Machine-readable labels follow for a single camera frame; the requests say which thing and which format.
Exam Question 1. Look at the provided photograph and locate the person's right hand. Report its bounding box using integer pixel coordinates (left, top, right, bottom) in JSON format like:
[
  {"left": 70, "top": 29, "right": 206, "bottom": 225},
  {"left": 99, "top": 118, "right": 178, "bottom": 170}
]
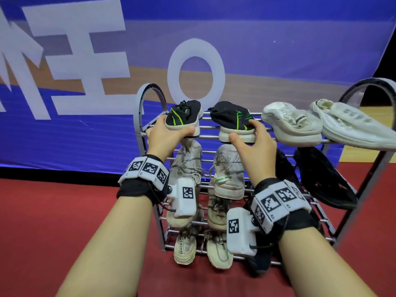
[{"left": 228, "top": 119, "right": 278, "bottom": 186}]

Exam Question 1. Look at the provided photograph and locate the black wristband with marker tags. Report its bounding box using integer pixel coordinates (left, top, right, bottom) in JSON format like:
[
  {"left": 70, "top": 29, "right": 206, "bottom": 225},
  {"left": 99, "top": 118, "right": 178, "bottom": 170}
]
[
  {"left": 248, "top": 178, "right": 322, "bottom": 236},
  {"left": 116, "top": 154, "right": 171, "bottom": 211}
]

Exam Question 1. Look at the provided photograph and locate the blue banner with white letters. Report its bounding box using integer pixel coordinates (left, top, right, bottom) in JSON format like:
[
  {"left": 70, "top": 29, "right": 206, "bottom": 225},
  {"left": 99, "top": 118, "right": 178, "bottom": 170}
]
[{"left": 0, "top": 0, "right": 396, "bottom": 176}]

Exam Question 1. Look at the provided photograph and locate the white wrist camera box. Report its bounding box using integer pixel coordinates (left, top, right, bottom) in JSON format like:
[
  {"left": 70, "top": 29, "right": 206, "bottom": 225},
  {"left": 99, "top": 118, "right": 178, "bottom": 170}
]
[
  {"left": 226, "top": 208, "right": 259, "bottom": 257},
  {"left": 168, "top": 178, "right": 198, "bottom": 219}
]

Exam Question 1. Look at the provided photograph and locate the beige sneaker with printed strap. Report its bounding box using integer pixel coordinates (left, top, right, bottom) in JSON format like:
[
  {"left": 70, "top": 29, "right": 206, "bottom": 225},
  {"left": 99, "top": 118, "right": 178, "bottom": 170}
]
[
  {"left": 173, "top": 227, "right": 198, "bottom": 266},
  {"left": 205, "top": 230, "right": 234, "bottom": 270}
]

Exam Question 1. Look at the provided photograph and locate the white slip-on shoe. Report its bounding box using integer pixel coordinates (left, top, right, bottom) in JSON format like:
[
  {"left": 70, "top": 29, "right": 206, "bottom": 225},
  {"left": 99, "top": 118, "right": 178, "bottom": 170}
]
[
  {"left": 309, "top": 99, "right": 396, "bottom": 151},
  {"left": 261, "top": 102, "right": 324, "bottom": 147}
]

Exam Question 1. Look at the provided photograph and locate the person's left hand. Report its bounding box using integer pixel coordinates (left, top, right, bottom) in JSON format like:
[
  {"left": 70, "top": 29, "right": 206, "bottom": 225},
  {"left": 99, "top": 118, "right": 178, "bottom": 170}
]
[{"left": 145, "top": 116, "right": 196, "bottom": 163}]

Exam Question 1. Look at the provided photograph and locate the person's left forearm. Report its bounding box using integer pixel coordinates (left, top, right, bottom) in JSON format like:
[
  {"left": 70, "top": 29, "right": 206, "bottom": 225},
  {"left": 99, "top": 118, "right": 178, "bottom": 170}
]
[{"left": 56, "top": 195, "right": 154, "bottom": 297}]

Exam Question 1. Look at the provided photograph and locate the grey white knit sneaker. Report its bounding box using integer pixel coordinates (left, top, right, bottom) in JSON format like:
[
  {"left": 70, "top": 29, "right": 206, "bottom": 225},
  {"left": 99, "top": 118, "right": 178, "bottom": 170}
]
[
  {"left": 169, "top": 138, "right": 203, "bottom": 186},
  {"left": 212, "top": 143, "right": 246, "bottom": 201}
]

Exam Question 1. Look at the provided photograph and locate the grey metal shoe rack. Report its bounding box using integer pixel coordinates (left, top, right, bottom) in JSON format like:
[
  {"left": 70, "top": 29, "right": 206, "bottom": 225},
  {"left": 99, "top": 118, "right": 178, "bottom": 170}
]
[{"left": 133, "top": 78, "right": 396, "bottom": 267}]

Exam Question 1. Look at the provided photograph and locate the black shoe with green stripes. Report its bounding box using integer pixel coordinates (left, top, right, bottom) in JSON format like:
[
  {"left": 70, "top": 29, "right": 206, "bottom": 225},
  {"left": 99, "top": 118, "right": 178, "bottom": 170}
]
[
  {"left": 207, "top": 101, "right": 257, "bottom": 143},
  {"left": 164, "top": 100, "right": 204, "bottom": 139}
]

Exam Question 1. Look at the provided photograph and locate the person's right forearm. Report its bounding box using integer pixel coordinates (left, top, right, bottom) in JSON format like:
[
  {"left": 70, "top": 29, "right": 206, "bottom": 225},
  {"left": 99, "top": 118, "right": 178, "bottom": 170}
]
[{"left": 276, "top": 227, "right": 378, "bottom": 297}]

